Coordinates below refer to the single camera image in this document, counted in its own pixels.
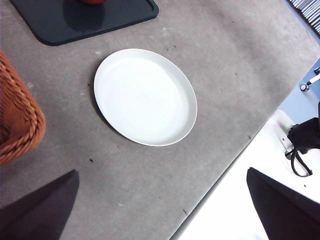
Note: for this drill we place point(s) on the grey ribbed panel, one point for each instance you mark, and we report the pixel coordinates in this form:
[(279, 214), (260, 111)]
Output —
[(308, 11)]

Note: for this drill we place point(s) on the white rod with black knob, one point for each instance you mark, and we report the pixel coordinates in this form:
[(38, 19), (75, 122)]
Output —
[(310, 82)]

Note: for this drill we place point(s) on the dark green flat tray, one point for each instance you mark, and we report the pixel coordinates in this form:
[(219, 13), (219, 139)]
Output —
[(50, 22)]

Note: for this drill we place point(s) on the brown wicker basket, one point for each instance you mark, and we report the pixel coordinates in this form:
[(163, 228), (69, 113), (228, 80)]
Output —
[(17, 117)]

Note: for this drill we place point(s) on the red tomato with green stem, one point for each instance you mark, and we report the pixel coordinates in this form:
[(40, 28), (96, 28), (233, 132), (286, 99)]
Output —
[(92, 1)]

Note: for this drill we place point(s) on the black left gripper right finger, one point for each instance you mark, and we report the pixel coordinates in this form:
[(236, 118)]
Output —
[(287, 212)]

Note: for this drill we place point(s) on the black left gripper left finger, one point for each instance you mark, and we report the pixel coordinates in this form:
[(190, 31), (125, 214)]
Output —
[(40, 212)]

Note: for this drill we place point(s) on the pale grey round plate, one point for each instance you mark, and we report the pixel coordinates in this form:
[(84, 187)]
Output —
[(145, 97)]

